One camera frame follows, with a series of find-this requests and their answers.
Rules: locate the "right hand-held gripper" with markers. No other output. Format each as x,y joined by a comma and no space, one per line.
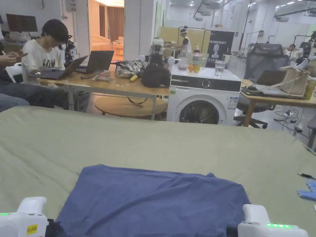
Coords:
256,227

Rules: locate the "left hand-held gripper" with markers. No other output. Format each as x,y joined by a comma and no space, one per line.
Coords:
23,217

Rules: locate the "dark blue shirt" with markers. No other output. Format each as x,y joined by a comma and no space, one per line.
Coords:
153,205

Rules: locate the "light blue cloth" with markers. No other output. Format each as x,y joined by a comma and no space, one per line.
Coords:
309,190

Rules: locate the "black pen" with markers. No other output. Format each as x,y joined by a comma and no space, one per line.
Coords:
306,175

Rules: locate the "white washing machine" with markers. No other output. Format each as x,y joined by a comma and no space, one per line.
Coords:
205,98

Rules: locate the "black and white robot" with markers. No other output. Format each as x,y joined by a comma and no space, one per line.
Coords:
158,58

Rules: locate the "dark wall screen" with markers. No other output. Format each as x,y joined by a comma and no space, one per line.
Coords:
21,22

